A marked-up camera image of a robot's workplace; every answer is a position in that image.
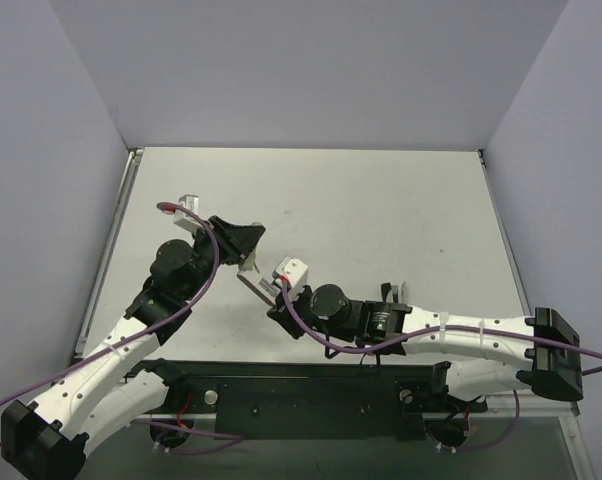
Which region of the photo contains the large black beige stapler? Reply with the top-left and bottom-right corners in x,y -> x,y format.
380,281 -> 408,304

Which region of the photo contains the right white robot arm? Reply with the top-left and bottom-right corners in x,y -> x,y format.
267,284 -> 583,409

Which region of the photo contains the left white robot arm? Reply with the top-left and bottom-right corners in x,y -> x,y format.
1,216 -> 265,479

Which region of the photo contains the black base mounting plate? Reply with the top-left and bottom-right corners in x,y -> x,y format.
154,361 -> 487,441

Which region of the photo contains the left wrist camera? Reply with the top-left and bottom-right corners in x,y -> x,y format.
173,194 -> 202,235

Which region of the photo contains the aluminium frame rail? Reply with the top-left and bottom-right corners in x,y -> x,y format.
72,148 -> 144,359

